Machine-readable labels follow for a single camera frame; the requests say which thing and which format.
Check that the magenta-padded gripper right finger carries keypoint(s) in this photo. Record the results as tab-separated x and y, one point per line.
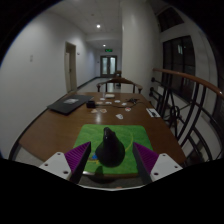
163	165

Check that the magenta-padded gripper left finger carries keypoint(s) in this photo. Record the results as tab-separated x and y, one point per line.
60	164

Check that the black vertical computer mouse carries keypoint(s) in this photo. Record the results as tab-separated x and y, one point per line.
110	151

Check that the green mouse pad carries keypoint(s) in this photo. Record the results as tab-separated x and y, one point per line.
136	135

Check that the black closed laptop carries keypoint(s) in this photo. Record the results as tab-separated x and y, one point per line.
68	105

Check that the beige sticker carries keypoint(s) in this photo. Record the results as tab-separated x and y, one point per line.
94	111
102	110

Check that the red and white sticker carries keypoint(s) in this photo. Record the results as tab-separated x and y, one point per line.
128	109

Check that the small black box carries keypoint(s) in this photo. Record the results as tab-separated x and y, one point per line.
91	104

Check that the small white box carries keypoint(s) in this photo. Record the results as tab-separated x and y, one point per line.
110	96

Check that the black railing with wooden handrail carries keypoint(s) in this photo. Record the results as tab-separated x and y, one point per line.
190	76

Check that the wooden armchair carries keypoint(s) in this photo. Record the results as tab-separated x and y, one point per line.
119	80

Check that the side doorway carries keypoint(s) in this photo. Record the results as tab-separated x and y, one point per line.
71	66

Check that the dark tall window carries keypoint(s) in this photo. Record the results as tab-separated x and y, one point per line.
178	66

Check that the glass double door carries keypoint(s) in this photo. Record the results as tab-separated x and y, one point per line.
108	66

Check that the green exit sign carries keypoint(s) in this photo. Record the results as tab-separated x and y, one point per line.
108	50

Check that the dark transom window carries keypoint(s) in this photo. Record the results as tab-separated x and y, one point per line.
170	19

